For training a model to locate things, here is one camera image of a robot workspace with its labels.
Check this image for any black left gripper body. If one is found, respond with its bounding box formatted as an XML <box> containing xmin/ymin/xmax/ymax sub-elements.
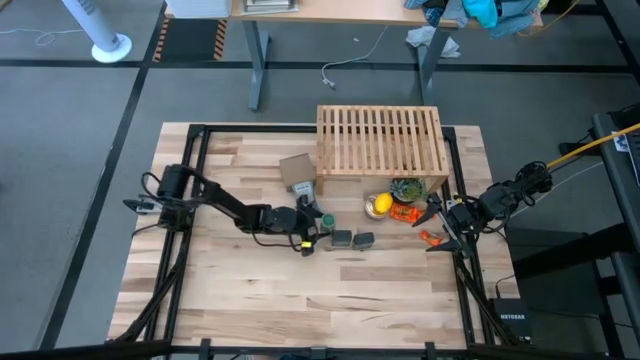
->
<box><xmin>262</xmin><ymin>195</ymin><xmax>321</xmax><ymax>257</ymax></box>

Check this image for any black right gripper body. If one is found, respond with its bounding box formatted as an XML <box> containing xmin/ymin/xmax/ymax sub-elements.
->
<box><xmin>442</xmin><ymin>199</ymin><xmax>489</xmax><ymax>244</ymax></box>

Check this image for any wooden slatted shelf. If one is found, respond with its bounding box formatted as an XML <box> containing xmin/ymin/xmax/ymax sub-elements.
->
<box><xmin>316</xmin><ymin>104</ymin><xmax>450</xmax><ymax>195</ymax></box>

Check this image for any small orange candy packet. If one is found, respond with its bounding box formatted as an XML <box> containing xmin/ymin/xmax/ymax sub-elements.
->
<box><xmin>418</xmin><ymin>229</ymin><xmax>444</xmax><ymax>247</ymax></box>

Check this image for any large orange candy packet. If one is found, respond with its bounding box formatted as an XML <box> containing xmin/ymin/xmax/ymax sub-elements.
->
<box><xmin>388</xmin><ymin>202</ymin><xmax>424</xmax><ymax>224</ymax></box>

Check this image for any succulent plant in black pot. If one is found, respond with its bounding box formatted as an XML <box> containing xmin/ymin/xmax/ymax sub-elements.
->
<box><xmin>389</xmin><ymin>177</ymin><xmax>429</xmax><ymax>204</ymax></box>

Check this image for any small brown cardboard box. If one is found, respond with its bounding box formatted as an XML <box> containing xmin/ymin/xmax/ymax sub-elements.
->
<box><xmin>278</xmin><ymin>153</ymin><xmax>317</xmax><ymax>193</ymax></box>

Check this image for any yellow lemon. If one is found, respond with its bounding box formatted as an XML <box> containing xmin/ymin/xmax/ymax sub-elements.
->
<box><xmin>373</xmin><ymin>192</ymin><xmax>394</xmax><ymax>215</ymax></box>

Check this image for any black network router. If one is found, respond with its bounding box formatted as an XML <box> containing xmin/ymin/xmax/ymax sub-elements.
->
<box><xmin>489</xmin><ymin>298</ymin><xmax>534</xmax><ymax>344</ymax></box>

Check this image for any white cloth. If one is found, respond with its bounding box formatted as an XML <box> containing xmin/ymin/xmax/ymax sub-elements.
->
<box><xmin>405</xmin><ymin>25</ymin><xmax>461</xmax><ymax>59</ymax></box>

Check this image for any wooden desk with grey legs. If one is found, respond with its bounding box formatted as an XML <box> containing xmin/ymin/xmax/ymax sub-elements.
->
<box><xmin>164</xmin><ymin>0</ymin><xmax>544</xmax><ymax>112</ymax></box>

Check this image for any black mat with hazard stripes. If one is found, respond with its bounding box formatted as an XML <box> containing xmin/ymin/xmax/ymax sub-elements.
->
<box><xmin>152</xmin><ymin>18</ymin><xmax>229</xmax><ymax>63</ymax></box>

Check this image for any cyan cloth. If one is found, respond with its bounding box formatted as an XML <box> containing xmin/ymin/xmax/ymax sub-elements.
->
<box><xmin>462</xmin><ymin>0</ymin><xmax>500</xmax><ymax>30</ymax></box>

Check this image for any grey stack of trays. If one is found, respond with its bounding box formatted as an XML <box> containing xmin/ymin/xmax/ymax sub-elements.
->
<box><xmin>243</xmin><ymin>0</ymin><xmax>300</xmax><ymax>15</ymax></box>

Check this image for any blue denim clothes pile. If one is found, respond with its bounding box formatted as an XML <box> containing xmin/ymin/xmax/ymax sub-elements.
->
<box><xmin>403</xmin><ymin>0</ymin><xmax>544</xmax><ymax>40</ymax></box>

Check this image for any white storage bin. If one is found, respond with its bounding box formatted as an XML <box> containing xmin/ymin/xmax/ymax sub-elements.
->
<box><xmin>164</xmin><ymin>0</ymin><xmax>234</xmax><ymax>20</ymax></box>

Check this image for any black metal table frame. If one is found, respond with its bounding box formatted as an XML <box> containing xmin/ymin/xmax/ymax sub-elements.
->
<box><xmin>107</xmin><ymin>123</ymin><xmax>521</xmax><ymax>360</ymax></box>

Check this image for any yellow cable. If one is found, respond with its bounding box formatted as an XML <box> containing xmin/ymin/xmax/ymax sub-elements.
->
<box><xmin>517</xmin><ymin>0</ymin><xmax>581</xmax><ymax>39</ymax></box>
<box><xmin>547</xmin><ymin>122</ymin><xmax>640</xmax><ymax>171</ymax></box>

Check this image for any white cable with plug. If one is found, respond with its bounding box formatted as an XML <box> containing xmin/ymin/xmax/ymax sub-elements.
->
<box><xmin>321</xmin><ymin>24</ymin><xmax>389</xmax><ymax>90</ymax></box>

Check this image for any thin white cord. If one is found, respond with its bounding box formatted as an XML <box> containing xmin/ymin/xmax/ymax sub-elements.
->
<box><xmin>0</xmin><ymin>28</ymin><xmax>84</xmax><ymax>48</ymax></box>

